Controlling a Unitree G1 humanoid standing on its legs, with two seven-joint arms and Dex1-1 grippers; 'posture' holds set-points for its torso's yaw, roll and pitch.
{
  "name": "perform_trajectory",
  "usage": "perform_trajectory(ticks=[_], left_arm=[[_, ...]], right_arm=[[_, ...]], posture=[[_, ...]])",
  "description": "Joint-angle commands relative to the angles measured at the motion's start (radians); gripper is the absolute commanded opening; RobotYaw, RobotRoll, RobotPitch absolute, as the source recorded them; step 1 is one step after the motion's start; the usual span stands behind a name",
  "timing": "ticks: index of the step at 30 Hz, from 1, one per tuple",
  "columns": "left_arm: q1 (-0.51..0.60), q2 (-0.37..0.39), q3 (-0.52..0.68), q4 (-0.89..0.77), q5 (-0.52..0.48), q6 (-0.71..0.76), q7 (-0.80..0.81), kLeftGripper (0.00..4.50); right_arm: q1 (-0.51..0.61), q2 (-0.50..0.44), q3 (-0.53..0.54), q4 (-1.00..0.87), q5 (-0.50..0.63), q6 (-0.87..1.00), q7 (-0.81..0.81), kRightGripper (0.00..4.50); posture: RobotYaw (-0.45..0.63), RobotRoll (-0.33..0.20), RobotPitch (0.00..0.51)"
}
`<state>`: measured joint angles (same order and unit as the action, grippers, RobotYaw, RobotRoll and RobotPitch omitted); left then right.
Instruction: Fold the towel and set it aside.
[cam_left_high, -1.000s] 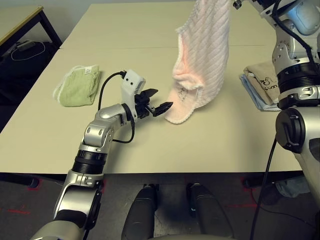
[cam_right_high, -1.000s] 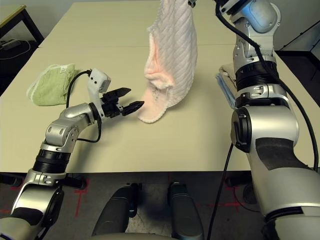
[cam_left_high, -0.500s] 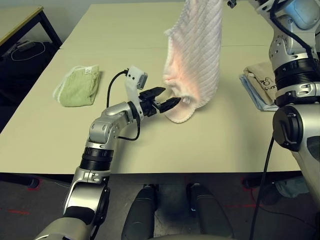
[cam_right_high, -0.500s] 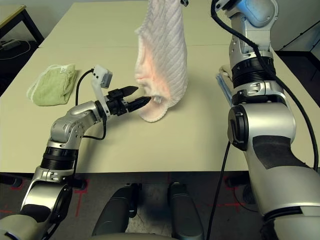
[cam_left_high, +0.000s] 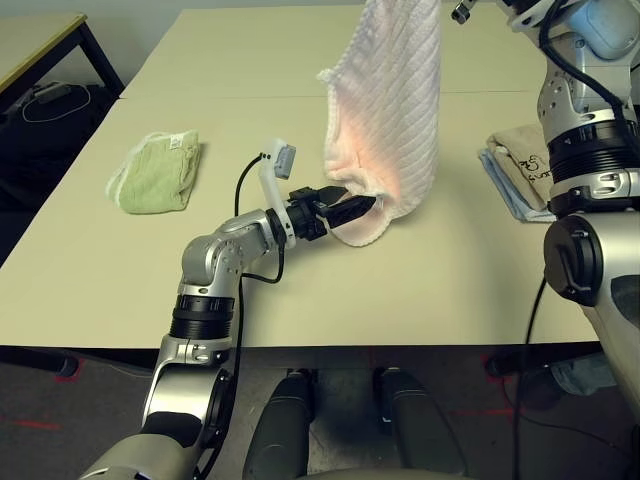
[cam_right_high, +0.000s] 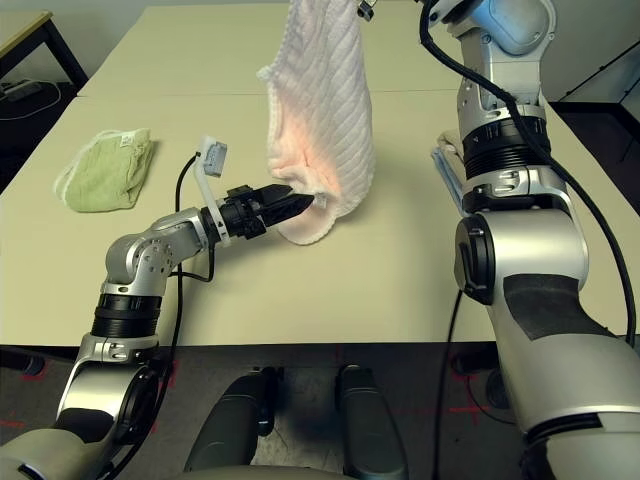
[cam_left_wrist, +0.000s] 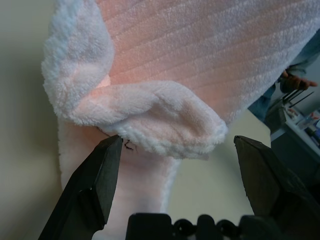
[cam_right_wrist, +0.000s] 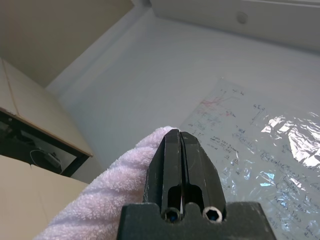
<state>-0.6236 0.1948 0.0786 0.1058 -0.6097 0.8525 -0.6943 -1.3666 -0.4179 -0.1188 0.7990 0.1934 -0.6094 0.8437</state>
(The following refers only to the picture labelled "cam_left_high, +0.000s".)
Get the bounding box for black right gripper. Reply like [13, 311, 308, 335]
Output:
[449, 0, 477, 24]

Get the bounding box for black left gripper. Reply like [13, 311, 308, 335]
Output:
[286, 184, 380, 245]

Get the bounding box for pink towel with white trim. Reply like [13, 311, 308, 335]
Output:
[317, 0, 444, 249]

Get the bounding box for beige folded towel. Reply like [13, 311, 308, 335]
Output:
[487, 123, 554, 211]

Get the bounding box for light blue folded towel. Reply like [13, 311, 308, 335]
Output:
[478, 147, 556, 224]

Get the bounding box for green folded towel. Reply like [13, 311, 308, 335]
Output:
[105, 128, 204, 215]

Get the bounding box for grey left robot leg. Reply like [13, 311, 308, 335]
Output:
[242, 369, 316, 480]

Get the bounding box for grey robot leg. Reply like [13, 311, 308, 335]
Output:
[374, 367, 469, 480]
[242, 369, 316, 480]

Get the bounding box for grey right robot leg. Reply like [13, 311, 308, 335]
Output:
[374, 367, 469, 480]

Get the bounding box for bystander shoe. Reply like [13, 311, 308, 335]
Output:
[519, 368, 559, 409]

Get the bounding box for grey robot torso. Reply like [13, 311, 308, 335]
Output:
[299, 467, 476, 480]

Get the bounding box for black bag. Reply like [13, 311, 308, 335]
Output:
[0, 82, 119, 211]

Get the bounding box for bystander blue jeans leg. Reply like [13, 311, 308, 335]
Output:
[549, 352, 619, 396]

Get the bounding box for grey power adapter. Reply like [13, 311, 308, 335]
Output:
[32, 82, 71, 105]

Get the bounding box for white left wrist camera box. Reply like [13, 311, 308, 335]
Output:
[257, 138, 298, 247]

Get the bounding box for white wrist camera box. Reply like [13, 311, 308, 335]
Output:
[567, 0, 640, 62]
[257, 138, 298, 247]

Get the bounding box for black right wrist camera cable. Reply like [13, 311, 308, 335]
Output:
[540, 0, 632, 139]

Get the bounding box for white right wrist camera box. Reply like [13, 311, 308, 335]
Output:
[567, 0, 640, 62]

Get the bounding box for black cable hanging to floor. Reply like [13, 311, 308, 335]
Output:
[509, 277, 549, 480]

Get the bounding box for thin white cable loop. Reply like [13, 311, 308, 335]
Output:
[22, 82, 92, 124]

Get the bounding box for wooden side table black frame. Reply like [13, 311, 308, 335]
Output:
[0, 13, 126, 101]

